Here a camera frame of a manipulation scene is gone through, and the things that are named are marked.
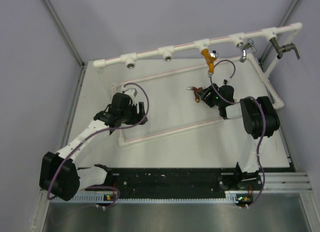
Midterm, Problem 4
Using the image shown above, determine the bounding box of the chrome lever faucet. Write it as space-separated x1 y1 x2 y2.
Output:
236 38 257 63

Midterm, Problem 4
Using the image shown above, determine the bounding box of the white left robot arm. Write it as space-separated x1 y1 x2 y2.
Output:
39 89 150 201

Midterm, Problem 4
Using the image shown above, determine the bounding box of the white pipe frame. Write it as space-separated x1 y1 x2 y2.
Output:
92 21 303 148

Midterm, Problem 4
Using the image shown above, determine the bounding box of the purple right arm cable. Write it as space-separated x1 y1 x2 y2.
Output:
209 59 266 208

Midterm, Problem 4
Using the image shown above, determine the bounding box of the brown faucet chrome knob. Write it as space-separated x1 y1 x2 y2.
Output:
187 86 203 103

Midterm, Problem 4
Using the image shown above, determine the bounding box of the orange faucet blue cap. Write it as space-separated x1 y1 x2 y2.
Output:
201 48 219 77

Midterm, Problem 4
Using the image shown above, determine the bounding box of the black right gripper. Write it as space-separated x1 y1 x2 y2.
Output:
196 84 224 109

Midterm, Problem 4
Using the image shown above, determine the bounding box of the dark grey lever faucet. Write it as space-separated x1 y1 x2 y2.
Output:
269 37 301 60

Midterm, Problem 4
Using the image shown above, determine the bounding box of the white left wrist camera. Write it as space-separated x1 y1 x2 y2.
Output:
122 88 138 100

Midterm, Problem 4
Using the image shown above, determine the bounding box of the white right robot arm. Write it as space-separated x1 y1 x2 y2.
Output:
194 83 280 190

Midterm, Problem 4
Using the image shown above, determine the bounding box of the aluminium frame rail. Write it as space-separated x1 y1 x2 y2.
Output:
263 172 313 193

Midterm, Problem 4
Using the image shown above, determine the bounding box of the white slotted cable duct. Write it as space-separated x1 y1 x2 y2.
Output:
69 192 250 205

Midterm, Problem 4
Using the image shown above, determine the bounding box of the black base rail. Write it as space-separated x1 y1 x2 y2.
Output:
77 166 266 200

